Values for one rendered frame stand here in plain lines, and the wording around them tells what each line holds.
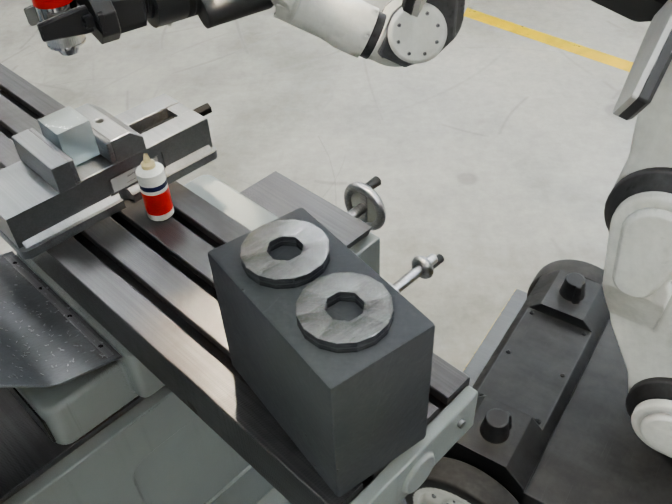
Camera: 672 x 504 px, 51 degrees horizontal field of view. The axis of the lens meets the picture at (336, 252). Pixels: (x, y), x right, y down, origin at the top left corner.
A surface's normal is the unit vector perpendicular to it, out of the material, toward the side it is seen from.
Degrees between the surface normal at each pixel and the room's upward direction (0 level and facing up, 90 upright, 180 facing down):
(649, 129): 90
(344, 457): 90
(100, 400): 90
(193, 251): 0
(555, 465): 0
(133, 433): 90
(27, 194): 0
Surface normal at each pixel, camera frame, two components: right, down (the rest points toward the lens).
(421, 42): 0.04, 0.40
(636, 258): -0.55, 0.58
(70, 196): 0.70, 0.46
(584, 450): -0.04, -0.73
